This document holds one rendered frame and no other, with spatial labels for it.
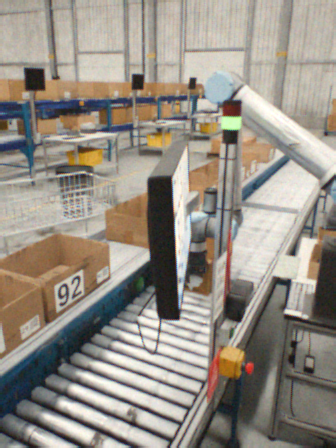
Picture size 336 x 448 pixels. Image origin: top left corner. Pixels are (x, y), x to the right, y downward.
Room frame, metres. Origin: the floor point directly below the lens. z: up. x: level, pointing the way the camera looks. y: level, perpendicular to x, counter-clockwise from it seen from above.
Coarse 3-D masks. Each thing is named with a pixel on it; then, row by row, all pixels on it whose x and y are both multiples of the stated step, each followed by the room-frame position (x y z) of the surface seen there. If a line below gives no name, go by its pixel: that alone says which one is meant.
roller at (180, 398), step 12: (72, 360) 1.18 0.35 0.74; (84, 360) 1.17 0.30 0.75; (96, 360) 1.16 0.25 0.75; (96, 372) 1.13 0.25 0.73; (108, 372) 1.11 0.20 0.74; (120, 372) 1.11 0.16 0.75; (132, 384) 1.06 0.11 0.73; (144, 384) 1.05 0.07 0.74; (156, 384) 1.05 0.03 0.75; (156, 396) 1.02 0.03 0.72; (168, 396) 1.01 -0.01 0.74; (180, 396) 1.00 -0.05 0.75; (192, 396) 1.00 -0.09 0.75
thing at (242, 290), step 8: (240, 280) 1.16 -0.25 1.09; (232, 288) 1.11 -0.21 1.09; (240, 288) 1.11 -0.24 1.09; (248, 288) 1.11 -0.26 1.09; (232, 296) 1.07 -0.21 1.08; (240, 296) 1.07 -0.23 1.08; (248, 296) 1.09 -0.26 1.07; (232, 304) 1.07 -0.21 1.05; (240, 304) 1.06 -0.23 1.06; (240, 312) 1.08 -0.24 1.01; (232, 320) 1.08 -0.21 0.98; (240, 320) 1.07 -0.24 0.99
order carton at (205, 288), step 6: (210, 240) 2.04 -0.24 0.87; (210, 246) 2.04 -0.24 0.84; (210, 252) 2.04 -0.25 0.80; (210, 258) 2.04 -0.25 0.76; (210, 264) 1.65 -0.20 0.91; (210, 270) 1.65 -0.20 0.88; (204, 276) 1.64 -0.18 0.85; (210, 276) 1.66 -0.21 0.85; (204, 282) 1.64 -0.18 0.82; (210, 282) 1.66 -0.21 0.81; (186, 288) 1.68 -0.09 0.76; (198, 288) 1.66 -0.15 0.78; (204, 288) 1.64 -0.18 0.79; (210, 288) 1.67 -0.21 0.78; (204, 294) 1.64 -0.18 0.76
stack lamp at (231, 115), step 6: (228, 108) 1.06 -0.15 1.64; (234, 108) 1.06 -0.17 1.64; (240, 108) 1.06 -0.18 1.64; (222, 114) 1.08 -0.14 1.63; (228, 114) 1.06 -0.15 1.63; (234, 114) 1.06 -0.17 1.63; (240, 114) 1.07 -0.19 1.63; (222, 120) 1.07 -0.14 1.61; (228, 120) 1.06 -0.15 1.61; (234, 120) 1.06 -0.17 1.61; (222, 126) 1.07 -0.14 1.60; (228, 126) 1.06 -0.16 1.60; (234, 126) 1.06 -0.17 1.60
